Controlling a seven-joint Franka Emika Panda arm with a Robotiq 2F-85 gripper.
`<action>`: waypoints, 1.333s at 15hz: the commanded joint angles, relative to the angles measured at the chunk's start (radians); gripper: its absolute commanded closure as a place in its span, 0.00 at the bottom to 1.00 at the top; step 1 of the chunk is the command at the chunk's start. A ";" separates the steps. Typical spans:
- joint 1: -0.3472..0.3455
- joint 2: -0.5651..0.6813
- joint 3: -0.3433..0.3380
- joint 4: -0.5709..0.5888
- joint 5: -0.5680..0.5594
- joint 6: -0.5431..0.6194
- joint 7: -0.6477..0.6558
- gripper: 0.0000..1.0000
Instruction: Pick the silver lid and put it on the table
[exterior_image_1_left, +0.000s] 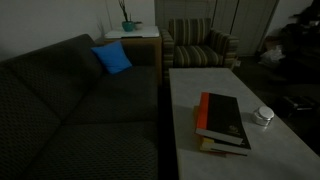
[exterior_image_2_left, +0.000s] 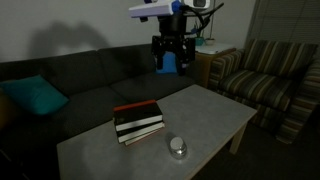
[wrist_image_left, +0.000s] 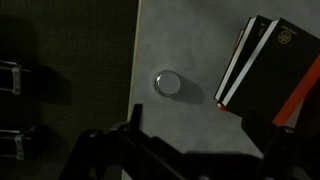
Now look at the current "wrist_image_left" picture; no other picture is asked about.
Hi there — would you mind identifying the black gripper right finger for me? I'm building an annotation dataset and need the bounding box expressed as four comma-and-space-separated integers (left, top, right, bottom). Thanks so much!
242, 109, 320, 180

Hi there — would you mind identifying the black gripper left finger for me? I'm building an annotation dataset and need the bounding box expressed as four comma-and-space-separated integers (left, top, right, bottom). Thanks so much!
58, 103, 188, 180

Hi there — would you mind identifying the shiny silver container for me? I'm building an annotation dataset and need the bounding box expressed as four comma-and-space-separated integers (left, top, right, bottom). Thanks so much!
153, 70, 183, 98

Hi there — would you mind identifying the black book with orange spine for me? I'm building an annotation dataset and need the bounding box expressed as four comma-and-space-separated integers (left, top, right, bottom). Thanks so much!
221, 18, 320, 126

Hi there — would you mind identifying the black book with white pages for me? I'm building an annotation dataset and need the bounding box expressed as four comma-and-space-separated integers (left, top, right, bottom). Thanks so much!
214, 14, 281, 103

